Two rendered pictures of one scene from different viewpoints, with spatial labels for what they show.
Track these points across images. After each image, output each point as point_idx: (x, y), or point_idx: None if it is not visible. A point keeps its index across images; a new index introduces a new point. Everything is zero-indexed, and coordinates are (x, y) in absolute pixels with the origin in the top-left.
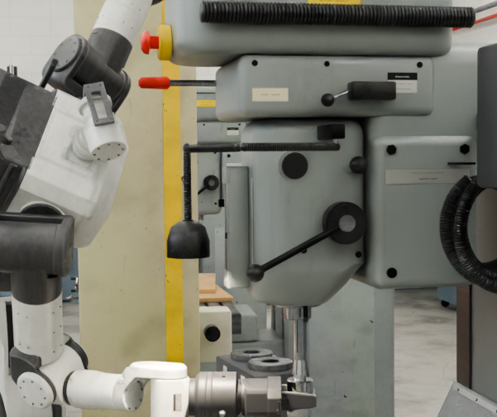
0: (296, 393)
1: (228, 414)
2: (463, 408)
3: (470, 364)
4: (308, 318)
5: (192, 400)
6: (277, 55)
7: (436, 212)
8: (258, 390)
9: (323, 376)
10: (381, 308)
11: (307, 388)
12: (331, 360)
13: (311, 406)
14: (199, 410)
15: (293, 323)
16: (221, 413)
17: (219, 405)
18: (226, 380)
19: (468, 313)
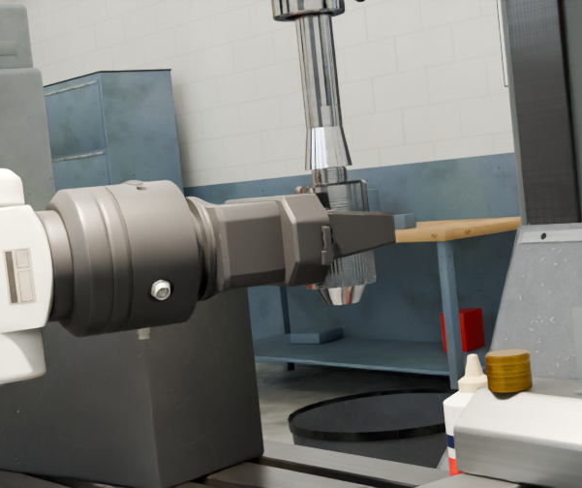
0: (345, 211)
1: (178, 289)
2: (581, 262)
3: (574, 170)
4: (345, 7)
5: (65, 264)
6: None
7: None
8: (254, 207)
9: None
10: None
11: (362, 198)
12: None
13: (385, 242)
14: (96, 289)
15: (299, 29)
16: (161, 287)
17: (153, 265)
18: (154, 194)
19: (560, 61)
